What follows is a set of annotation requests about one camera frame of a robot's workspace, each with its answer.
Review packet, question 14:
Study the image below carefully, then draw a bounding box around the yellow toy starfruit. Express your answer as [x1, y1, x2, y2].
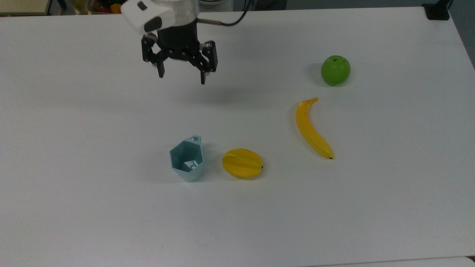
[222, 148, 264, 179]

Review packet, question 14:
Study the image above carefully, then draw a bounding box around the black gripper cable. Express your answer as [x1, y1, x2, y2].
[197, 0, 256, 27]

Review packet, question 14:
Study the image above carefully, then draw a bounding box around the wooden cabinet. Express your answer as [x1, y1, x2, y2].
[0, 0, 53, 16]

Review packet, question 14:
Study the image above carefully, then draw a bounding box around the yellow toy banana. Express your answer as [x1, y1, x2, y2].
[295, 97, 334, 160]

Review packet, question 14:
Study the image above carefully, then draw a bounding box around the green toy apple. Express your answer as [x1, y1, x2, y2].
[321, 55, 351, 86]

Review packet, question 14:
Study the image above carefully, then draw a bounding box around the black table clamp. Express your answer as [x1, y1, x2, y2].
[422, 0, 454, 21]

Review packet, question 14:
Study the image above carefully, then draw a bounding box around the light blue faceted mug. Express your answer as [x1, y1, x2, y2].
[169, 135, 205, 182]

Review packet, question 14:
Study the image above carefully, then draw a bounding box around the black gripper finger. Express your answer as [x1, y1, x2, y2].
[141, 33, 166, 79]
[186, 40, 218, 85]

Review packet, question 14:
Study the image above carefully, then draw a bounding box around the colourful background clutter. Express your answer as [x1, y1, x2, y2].
[71, 0, 124, 15]

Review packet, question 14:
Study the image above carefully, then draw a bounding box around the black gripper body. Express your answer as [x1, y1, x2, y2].
[157, 19, 203, 62]

